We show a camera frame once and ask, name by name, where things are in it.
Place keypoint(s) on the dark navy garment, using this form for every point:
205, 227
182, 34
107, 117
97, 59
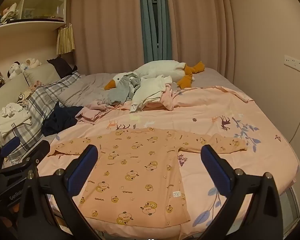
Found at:
57, 122

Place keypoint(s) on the cartoon print cloth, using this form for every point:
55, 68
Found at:
23, 97

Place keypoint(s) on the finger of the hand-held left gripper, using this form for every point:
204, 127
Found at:
11, 145
38, 151

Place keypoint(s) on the cream plush toy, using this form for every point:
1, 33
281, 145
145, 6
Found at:
10, 12

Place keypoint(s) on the white wall socket strip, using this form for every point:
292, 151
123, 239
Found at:
297, 63

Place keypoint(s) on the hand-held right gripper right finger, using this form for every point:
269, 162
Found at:
216, 172

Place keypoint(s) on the small pink plush toy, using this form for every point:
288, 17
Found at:
37, 83

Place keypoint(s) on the teal curtain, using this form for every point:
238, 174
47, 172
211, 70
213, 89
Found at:
146, 17

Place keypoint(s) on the yellow striped small curtain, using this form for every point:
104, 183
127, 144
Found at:
65, 40

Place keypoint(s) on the white wall shelf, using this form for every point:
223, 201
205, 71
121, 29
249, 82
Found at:
32, 25

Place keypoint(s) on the pink animal print blanket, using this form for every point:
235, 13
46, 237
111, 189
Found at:
202, 120

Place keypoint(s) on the grey garment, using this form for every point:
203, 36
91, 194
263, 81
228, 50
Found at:
122, 90

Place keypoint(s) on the white folded shirt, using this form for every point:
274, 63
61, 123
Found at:
12, 126

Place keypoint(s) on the cream garment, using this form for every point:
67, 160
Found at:
150, 90

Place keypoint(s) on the small white cloth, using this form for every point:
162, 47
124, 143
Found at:
11, 110

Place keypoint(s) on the grey plaid blanket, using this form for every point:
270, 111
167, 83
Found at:
40, 100

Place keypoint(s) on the thick pink garment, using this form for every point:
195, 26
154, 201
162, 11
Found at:
167, 100

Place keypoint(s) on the thin pink garment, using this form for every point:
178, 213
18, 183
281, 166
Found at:
95, 112

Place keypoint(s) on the beige plush toy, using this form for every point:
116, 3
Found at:
33, 62

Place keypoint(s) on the white and blue plush toy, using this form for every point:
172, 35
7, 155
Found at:
24, 66

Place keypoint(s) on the white and black plush dog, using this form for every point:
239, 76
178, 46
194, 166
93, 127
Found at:
13, 68

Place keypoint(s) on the white goose plush toy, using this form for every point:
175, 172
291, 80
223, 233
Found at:
160, 68

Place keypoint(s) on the pile of unfolded clothes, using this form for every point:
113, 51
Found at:
90, 87

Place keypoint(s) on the orange cartoon print shirt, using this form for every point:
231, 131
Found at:
140, 175

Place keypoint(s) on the beige headboard cushion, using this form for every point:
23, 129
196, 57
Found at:
42, 73
7, 92

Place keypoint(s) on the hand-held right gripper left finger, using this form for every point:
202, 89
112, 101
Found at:
82, 170

